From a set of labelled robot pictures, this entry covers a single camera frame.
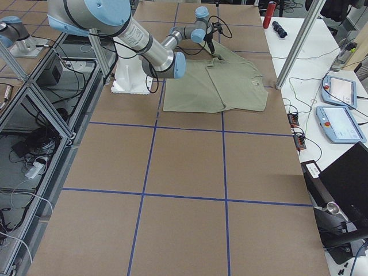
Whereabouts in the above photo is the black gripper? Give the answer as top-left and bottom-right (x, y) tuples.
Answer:
(204, 32), (215, 54)

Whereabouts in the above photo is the olive green long-sleeve shirt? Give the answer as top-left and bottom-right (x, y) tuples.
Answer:
(163, 41), (268, 113)

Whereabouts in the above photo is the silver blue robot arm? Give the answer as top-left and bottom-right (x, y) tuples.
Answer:
(1, 16), (30, 48)
(48, 0), (212, 79)

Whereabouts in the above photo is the dark blue folded cloth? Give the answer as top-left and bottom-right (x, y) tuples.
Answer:
(272, 21), (288, 39)

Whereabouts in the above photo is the red cylindrical bottle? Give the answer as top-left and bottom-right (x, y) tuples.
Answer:
(263, 1), (277, 29)

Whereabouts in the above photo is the orange black connector board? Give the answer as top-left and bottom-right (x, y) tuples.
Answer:
(287, 112), (306, 152)

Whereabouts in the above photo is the upper teach pendant tablet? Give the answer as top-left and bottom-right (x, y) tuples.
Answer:
(321, 75), (357, 109)

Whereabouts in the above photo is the teach pendant tablet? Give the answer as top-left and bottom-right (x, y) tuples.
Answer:
(321, 75), (357, 109)
(316, 106), (367, 144)

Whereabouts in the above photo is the lower teach pendant tablet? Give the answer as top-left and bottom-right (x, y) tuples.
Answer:
(316, 106), (367, 144)

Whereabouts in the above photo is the white labelled black box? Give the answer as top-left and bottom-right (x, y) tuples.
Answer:
(305, 163), (320, 178)

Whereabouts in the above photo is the black laptop computer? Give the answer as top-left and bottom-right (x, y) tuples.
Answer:
(319, 142), (367, 229)

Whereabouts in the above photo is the white power adapter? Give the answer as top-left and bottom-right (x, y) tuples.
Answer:
(25, 161), (46, 179)

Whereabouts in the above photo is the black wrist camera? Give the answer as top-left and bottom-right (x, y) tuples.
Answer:
(212, 22), (223, 34)

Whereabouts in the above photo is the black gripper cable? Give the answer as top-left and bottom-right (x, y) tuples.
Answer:
(178, 16), (233, 57)

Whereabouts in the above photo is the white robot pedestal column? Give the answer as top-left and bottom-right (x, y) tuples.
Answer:
(112, 37), (153, 95)

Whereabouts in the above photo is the aluminium frame post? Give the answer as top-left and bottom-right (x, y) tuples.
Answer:
(275, 0), (326, 90)

